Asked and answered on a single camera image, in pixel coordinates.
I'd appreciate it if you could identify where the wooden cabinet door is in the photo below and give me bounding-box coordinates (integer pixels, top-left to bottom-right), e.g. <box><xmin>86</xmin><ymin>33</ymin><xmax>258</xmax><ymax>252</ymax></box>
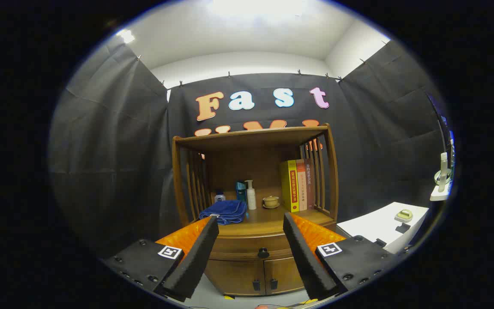
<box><xmin>264</xmin><ymin>256</ymin><xmax>305</xmax><ymax>295</ymax></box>
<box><xmin>205</xmin><ymin>259</ymin><xmax>266</xmax><ymax>297</ymax></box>

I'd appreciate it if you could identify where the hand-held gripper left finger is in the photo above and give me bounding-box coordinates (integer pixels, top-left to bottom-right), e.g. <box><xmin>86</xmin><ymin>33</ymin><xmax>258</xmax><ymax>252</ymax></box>
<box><xmin>103</xmin><ymin>215</ymin><xmax>220</xmax><ymax>302</ymax></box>

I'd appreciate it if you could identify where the wooden cabinet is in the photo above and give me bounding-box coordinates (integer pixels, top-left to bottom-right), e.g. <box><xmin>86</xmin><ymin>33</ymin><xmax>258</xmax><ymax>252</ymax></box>
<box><xmin>172</xmin><ymin>124</ymin><xmax>339</xmax><ymax>297</ymax></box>

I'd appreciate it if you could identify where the wooden countertop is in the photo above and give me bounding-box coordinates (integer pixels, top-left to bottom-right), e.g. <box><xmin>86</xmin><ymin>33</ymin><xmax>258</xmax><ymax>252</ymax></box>
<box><xmin>183</xmin><ymin>202</ymin><xmax>335</xmax><ymax>237</ymax></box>

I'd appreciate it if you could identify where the white stand device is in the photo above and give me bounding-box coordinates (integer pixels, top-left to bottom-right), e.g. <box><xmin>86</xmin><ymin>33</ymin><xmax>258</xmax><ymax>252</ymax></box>
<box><xmin>430</xmin><ymin>151</ymin><xmax>454</xmax><ymax>201</ymax></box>

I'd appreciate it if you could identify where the white pump bottle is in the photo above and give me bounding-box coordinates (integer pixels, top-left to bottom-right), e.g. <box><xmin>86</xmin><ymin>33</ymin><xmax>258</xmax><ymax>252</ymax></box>
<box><xmin>244</xmin><ymin>179</ymin><xmax>257</xmax><ymax>210</ymax></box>

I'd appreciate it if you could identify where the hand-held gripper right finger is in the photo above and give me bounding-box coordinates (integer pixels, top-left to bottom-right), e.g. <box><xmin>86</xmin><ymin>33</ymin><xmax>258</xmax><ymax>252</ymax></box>
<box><xmin>283</xmin><ymin>212</ymin><xmax>398</xmax><ymax>301</ymax></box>

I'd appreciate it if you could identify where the white drawer cabinet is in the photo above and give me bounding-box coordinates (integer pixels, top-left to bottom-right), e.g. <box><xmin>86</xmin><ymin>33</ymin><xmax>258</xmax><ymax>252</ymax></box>
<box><xmin>337</xmin><ymin>202</ymin><xmax>430</xmax><ymax>254</ymax></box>

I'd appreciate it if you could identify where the yellow book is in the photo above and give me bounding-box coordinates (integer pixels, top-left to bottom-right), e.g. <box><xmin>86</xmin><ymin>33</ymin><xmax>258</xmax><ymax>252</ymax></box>
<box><xmin>279</xmin><ymin>160</ymin><xmax>300</xmax><ymax>213</ymax></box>

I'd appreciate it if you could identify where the blue folded towel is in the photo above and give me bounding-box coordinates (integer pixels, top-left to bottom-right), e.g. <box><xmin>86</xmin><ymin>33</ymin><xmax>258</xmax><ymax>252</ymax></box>
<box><xmin>199</xmin><ymin>200</ymin><xmax>248</xmax><ymax>225</ymax></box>

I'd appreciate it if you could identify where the brown book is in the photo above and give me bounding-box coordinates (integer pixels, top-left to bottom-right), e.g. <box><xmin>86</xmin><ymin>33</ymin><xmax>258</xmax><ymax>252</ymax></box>
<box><xmin>304</xmin><ymin>158</ymin><xmax>316</xmax><ymax>210</ymax></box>

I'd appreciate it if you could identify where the wooden drawer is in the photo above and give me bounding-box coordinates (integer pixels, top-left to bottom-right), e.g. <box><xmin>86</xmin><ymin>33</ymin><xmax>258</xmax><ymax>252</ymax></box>
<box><xmin>208</xmin><ymin>222</ymin><xmax>337</xmax><ymax>261</ymax></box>

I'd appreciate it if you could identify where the black backdrop cloth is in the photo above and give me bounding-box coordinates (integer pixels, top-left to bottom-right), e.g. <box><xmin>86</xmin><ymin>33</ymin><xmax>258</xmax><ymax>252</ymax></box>
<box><xmin>49</xmin><ymin>36</ymin><xmax>449</xmax><ymax>258</ymax></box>

